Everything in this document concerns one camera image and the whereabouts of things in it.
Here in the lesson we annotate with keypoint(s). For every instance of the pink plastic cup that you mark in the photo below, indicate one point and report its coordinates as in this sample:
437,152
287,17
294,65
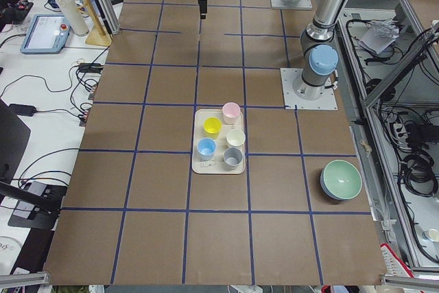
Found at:
230,111

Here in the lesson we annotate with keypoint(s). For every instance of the yellow plastic cup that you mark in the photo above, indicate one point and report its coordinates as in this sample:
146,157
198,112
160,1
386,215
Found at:
212,127

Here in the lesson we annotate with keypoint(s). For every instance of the pale green plastic cup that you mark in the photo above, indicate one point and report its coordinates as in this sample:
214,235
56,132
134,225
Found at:
235,138

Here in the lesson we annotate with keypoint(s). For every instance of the blue plastic cup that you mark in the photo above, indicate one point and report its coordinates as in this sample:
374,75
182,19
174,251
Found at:
206,148

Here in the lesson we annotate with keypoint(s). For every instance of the grey plastic cup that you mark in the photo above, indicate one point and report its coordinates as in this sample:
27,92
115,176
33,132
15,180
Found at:
233,157

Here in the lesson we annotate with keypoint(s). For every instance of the wooden stand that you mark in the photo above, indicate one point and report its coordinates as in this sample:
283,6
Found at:
98,36

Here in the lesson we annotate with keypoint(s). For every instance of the black usb hub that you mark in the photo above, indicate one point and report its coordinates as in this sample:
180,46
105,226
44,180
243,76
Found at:
90,68

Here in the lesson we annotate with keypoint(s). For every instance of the blue teach pendant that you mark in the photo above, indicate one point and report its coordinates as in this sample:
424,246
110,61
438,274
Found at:
47,34

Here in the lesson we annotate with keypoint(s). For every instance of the cream plastic tray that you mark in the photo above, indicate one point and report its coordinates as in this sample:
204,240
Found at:
215,165

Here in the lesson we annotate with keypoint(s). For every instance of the crumpled white paper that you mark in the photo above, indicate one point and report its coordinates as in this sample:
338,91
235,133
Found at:
379,36

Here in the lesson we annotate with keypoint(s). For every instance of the black power adapter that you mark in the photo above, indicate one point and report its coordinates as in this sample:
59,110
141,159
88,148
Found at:
23,110

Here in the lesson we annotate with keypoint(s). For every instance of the green ceramic bowl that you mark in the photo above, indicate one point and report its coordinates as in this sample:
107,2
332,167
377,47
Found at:
340,180

